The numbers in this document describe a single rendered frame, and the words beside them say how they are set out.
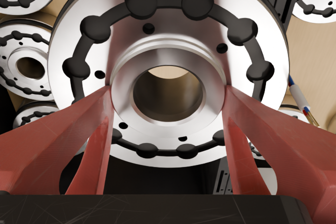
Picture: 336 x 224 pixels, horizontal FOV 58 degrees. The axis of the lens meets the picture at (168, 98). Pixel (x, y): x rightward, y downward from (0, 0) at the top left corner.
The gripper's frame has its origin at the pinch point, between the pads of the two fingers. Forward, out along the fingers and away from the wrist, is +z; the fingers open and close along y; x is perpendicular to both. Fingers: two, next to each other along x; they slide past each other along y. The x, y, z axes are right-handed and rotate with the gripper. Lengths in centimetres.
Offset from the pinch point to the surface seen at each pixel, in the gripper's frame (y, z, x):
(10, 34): 16.2, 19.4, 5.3
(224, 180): -6.8, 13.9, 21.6
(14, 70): 16.9, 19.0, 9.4
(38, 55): 13.7, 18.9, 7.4
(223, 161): -6.2, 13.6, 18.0
